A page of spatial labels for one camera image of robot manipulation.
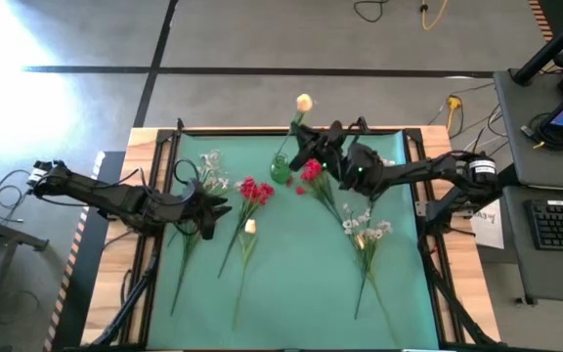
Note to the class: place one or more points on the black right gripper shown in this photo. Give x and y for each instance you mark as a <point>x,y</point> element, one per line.
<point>362,168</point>

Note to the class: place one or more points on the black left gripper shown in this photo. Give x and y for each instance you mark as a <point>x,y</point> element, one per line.
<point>191,207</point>

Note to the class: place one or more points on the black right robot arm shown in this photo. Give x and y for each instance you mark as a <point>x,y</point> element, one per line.
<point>428,168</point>

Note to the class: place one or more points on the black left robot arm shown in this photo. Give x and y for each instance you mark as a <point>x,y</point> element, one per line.
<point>115,198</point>

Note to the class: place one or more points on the green glass vase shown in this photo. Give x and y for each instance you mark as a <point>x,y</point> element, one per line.
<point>280,172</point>

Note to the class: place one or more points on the green table mat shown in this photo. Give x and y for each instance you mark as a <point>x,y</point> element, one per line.
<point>301,293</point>

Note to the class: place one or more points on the yellow power plug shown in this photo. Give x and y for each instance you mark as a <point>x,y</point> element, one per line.
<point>453,102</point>

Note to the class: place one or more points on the white paper sheet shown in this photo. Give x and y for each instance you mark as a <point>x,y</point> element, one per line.
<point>489,230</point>

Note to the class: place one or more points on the grey desk top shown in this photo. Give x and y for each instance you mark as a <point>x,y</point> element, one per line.
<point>521,137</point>

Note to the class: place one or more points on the grey metal side table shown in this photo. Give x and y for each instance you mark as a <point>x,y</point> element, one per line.
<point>3,230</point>

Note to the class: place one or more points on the black monitor stand pole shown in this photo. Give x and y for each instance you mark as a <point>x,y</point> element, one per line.
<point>550,49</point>

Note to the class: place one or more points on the black computer keyboard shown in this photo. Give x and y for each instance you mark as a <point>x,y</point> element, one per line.
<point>562,225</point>

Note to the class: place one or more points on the grey keyboard tray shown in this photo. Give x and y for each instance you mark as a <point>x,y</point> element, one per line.
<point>545,274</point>

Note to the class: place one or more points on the black aluminium table frame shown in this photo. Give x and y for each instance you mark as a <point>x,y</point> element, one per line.
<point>414,139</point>

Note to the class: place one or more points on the black base plate striped edge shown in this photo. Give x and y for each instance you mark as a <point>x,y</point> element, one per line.
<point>86,283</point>

